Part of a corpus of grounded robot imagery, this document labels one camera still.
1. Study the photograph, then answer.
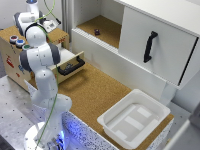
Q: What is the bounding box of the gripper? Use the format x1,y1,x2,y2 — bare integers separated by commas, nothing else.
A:
42,19,62,34

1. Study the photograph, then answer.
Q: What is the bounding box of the wooden drawer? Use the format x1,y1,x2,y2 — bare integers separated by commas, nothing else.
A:
49,49,86,85

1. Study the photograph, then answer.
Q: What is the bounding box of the wooden drawer box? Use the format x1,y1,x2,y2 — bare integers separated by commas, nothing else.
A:
0,25,71,93

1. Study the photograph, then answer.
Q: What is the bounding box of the green button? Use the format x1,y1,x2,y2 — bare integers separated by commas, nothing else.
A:
21,44,32,52

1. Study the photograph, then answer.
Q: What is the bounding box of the blue button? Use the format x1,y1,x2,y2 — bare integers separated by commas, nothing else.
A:
15,38,26,48

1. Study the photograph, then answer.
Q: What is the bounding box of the red button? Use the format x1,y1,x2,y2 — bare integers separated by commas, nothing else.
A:
9,34,19,44

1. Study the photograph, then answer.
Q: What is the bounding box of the white cabinet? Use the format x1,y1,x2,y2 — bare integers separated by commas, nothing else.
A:
70,0,200,108

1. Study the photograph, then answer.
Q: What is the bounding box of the white sliding door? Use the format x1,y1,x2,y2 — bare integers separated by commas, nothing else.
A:
117,5,200,87

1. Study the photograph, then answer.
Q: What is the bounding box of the white plastic box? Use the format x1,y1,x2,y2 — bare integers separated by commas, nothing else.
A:
96,88,172,150

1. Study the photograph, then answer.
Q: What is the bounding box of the black drawer handle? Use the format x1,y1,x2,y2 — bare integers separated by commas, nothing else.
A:
56,55,86,77

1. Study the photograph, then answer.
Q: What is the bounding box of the green cable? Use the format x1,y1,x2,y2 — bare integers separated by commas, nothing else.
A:
33,0,63,150

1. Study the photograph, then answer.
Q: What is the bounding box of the black door handle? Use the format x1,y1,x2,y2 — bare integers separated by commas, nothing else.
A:
142,30,160,64

